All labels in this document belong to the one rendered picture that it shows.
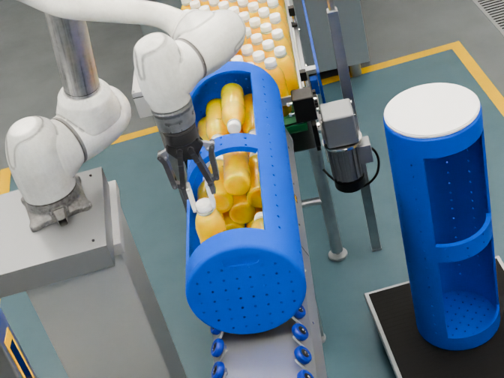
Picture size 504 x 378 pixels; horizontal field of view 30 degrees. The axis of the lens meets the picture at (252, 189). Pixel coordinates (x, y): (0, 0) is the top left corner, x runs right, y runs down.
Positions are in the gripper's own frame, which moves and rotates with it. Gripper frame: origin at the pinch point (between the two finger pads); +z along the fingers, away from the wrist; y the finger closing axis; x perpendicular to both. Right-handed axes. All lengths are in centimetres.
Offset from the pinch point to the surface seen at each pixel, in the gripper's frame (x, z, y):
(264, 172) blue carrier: 19.0, 10.6, 13.9
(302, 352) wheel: -22.3, 33.5, 15.6
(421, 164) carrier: 45, 38, 56
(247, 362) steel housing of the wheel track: -17.8, 38.2, 1.5
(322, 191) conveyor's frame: 118, 96, 25
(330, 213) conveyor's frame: 118, 107, 26
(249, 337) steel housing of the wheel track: -9.8, 38.3, 2.4
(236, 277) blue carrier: -11.4, 16.5, 4.2
